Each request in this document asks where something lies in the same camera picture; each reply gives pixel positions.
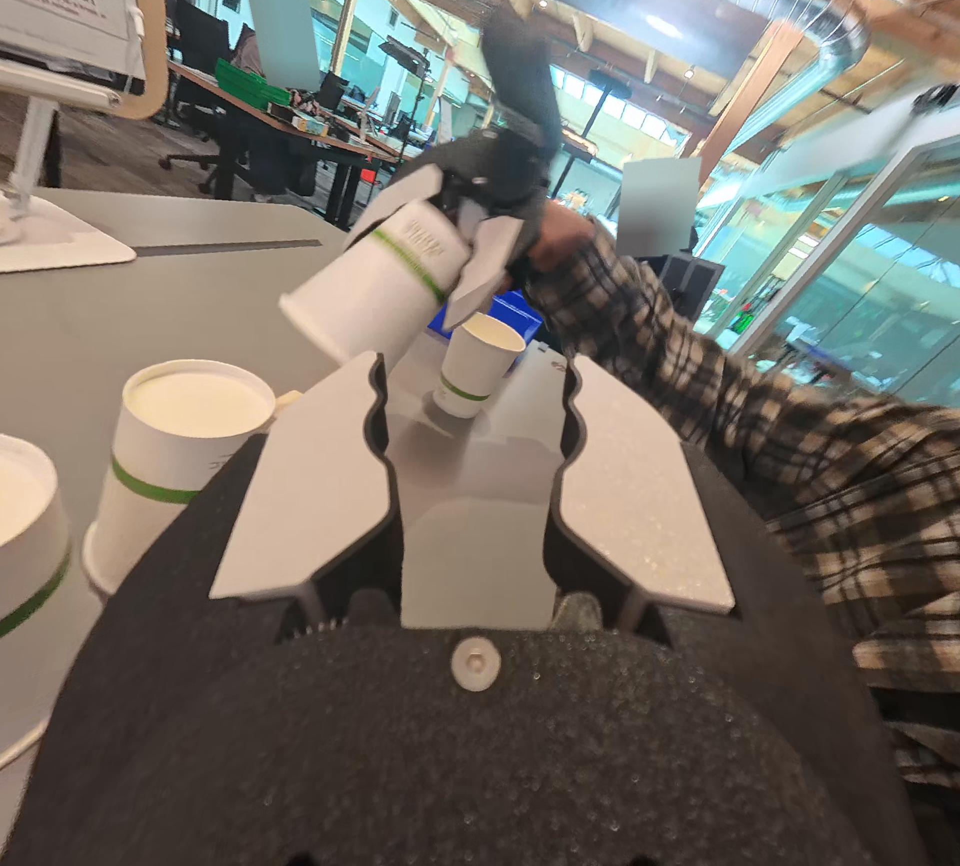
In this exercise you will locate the wooden cube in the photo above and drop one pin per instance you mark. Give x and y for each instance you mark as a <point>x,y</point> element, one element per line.
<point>289,400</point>

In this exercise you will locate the person's right forearm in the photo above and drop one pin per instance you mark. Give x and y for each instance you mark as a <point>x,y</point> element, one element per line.
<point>750,446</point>

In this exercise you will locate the green plastic crate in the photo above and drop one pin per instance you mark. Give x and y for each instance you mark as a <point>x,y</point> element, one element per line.
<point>247,83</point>

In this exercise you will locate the tripod light stand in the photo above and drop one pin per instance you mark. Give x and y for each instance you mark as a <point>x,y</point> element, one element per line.
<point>405,50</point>

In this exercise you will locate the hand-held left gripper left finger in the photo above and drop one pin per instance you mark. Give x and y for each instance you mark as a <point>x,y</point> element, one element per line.
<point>307,491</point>

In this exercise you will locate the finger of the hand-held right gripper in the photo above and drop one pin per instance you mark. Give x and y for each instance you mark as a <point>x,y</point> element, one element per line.
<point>397,203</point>
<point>487,259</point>

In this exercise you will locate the person's right hand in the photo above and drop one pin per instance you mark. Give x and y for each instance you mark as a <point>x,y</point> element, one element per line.
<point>559,233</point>

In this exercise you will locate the wooden-top desk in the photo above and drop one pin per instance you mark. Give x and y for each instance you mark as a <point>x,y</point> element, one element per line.
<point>341,148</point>

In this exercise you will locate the colourful small carton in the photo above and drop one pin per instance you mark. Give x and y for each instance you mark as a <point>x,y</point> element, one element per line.
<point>309,124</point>

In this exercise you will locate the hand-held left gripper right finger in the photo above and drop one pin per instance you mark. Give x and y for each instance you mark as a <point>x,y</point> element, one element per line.
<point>637,506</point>

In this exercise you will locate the white paper cup green band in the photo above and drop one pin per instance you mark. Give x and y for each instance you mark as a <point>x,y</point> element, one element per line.
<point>476,364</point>
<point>367,296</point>
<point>26,544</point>
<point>180,431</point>

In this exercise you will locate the blue plastic bin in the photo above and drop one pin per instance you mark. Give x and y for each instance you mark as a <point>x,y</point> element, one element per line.
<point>517,311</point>

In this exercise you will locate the wooden pillar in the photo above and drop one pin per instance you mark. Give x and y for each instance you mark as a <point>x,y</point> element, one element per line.
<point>750,94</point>

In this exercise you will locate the black ceiling speaker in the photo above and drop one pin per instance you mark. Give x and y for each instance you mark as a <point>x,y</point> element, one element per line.
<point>937,98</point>

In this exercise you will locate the silver ventilation duct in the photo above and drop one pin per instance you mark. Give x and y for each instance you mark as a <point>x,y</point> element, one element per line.
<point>832,56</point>

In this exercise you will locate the black floor lamp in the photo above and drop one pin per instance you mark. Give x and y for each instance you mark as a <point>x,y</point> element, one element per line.
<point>609,80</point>

